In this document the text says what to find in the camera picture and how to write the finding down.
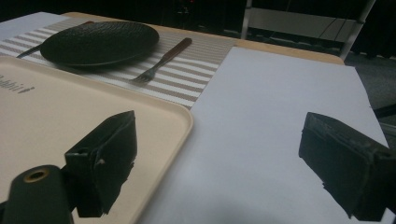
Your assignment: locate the white metal stand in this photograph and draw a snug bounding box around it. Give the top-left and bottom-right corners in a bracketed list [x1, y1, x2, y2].
[241, 0, 377, 61]

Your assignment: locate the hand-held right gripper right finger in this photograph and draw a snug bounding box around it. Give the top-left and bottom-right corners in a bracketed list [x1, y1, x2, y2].
[298, 111, 396, 222]

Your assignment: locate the knife with brown handle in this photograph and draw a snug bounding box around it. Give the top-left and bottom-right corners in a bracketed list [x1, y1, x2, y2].
[16, 20, 94, 60]

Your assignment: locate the striped beige placemat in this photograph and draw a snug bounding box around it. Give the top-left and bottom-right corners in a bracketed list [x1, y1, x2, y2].
[0, 17, 239, 110]

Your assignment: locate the beige plastic tray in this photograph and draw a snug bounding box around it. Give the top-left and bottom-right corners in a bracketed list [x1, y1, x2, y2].
[0, 55, 194, 224]

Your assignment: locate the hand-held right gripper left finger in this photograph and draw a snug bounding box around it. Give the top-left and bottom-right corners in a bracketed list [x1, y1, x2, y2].
[64, 109, 138, 218]

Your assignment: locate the black textured plate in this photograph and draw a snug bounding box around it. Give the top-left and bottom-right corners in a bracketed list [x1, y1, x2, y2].
[39, 21, 161, 67]

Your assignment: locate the white paper sheet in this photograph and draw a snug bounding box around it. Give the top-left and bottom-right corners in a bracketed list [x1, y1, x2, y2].
[0, 11, 71, 42]
[136, 46, 396, 224]

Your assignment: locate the fork with brown handle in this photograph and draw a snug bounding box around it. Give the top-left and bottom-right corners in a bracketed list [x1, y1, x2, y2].
[130, 37, 193, 85]

